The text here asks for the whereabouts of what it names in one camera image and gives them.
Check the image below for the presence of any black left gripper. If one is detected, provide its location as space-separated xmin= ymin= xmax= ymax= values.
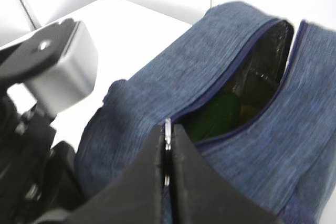
xmin=1 ymin=95 xmax=81 ymax=223

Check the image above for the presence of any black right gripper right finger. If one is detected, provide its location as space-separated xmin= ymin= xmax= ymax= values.
xmin=171 ymin=124 xmax=278 ymax=224

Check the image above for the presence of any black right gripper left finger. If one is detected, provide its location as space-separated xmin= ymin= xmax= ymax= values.
xmin=63 ymin=125 xmax=165 ymax=224

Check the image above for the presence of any green cucumber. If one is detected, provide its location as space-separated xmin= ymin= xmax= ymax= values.
xmin=181 ymin=92 xmax=240 ymax=143

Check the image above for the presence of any dark navy fabric lunch bag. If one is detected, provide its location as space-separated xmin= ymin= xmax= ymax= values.
xmin=75 ymin=2 xmax=335 ymax=223

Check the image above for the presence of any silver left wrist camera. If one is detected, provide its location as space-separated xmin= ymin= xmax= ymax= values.
xmin=1 ymin=18 xmax=98 ymax=118

